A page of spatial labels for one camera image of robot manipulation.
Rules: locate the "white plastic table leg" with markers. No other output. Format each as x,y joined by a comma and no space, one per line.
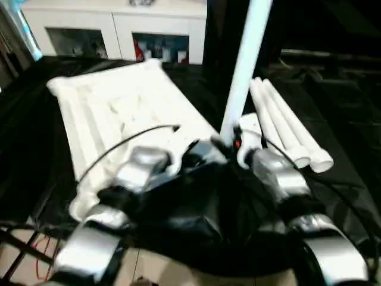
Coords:
291,119
247,59
277,119
263,113

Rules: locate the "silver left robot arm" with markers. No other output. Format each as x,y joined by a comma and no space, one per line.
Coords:
140,167

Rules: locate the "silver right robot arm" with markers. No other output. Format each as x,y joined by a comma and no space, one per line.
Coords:
285,175

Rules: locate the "black shiny mat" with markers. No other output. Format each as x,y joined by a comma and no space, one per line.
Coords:
342,119

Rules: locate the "long black bar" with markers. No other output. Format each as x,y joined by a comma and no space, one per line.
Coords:
312,54

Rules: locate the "red white box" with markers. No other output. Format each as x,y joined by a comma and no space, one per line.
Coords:
138,49

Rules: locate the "white display cabinet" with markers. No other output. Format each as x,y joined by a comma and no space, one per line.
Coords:
119,21

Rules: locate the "black silver ornament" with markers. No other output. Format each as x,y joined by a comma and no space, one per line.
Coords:
140,1

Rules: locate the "light blue panel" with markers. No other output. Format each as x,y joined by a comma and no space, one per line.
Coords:
29,38

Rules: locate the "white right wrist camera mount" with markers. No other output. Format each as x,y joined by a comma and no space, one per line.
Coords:
251,131

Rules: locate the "black metal table frame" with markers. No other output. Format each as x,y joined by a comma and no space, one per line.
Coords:
29,250

